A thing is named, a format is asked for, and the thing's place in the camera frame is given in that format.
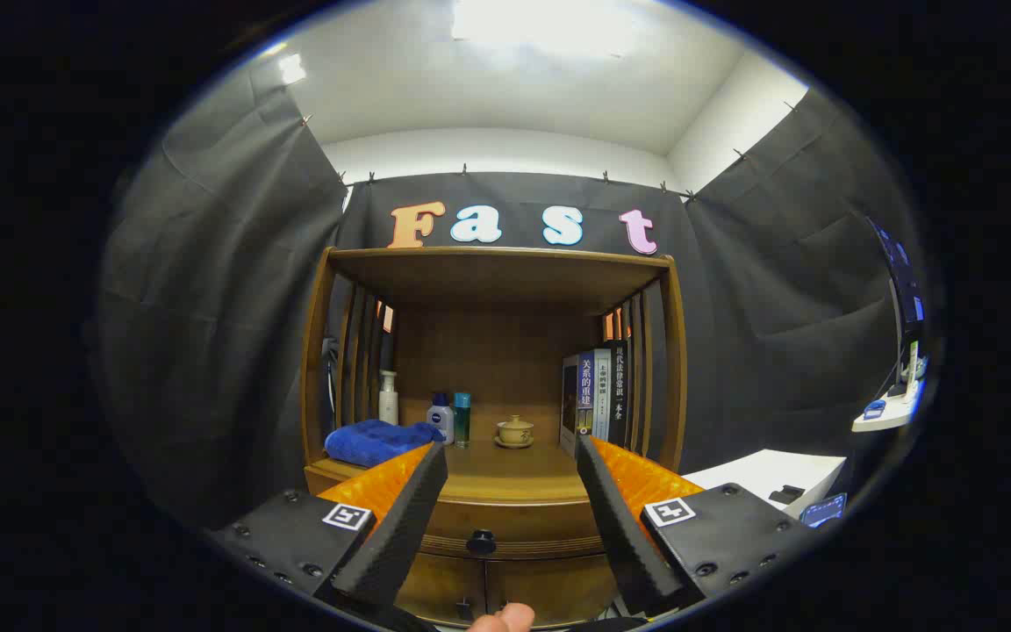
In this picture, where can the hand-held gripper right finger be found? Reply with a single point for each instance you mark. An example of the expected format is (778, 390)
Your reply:
(620, 535)

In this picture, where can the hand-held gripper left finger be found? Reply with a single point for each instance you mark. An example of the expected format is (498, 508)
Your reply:
(400, 527)

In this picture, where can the wooden drawer with black knob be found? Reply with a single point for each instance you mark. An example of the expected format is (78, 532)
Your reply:
(514, 522)

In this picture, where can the wooden cabinet door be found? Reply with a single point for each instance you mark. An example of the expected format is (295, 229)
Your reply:
(435, 584)
(549, 588)

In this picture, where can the wooden countertop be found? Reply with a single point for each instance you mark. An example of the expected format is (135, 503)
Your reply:
(505, 470)

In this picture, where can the wooden cabinet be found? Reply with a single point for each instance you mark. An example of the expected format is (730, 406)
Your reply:
(488, 351)

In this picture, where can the blue folded towel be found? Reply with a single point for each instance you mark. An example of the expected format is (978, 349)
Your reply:
(374, 441)

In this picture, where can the white lotion bottle blue cap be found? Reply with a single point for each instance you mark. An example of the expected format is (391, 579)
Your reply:
(440, 426)

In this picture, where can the teal clear bottle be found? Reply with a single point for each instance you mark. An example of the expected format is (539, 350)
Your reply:
(462, 426)

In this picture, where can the cream pump bottle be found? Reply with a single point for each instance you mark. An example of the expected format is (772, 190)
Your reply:
(389, 408)

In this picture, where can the book with blue spine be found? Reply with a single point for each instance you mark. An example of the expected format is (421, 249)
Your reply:
(577, 404)

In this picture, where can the book with black spine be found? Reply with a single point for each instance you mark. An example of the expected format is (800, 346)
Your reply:
(619, 395)

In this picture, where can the book with pale spine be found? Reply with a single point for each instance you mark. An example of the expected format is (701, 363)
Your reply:
(602, 395)

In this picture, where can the beige lidded teacup with saucer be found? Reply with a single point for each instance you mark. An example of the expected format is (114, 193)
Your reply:
(514, 432)

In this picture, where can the white table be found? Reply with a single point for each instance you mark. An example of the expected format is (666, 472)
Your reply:
(760, 470)

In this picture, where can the small black object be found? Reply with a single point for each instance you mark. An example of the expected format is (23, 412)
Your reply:
(786, 495)

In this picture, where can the dark blue device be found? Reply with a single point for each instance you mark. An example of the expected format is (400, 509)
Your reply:
(823, 511)

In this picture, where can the small blue object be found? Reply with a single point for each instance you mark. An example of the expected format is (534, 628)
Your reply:
(874, 409)

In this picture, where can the computer monitor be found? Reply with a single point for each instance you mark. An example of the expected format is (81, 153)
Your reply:
(905, 298)

